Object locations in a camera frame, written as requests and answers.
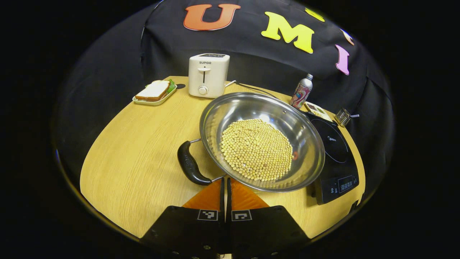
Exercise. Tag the metal mesh utensil holder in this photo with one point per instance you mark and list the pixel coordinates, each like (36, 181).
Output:
(342, 117)

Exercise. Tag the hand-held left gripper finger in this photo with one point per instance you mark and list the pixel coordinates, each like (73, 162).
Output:
(229, 201)
(222, 201)

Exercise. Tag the sandwich with lettuce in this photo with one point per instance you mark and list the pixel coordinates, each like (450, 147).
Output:
(152, 90)

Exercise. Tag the silver patterned drink bottle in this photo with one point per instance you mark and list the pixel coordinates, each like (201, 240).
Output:
(301, 93)

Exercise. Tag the white toaster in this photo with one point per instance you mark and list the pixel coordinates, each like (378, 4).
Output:
(208, 77)

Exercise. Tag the pale green tray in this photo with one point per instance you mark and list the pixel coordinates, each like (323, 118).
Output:
(154, 102)

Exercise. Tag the divided plate of grains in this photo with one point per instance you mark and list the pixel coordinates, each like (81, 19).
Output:
(318, 111)

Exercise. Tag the pile of yellow soybeans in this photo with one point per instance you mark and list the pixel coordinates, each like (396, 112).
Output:
(257, 149)

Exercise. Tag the black induction cooktop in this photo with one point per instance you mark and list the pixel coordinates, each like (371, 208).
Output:
(337, 162)

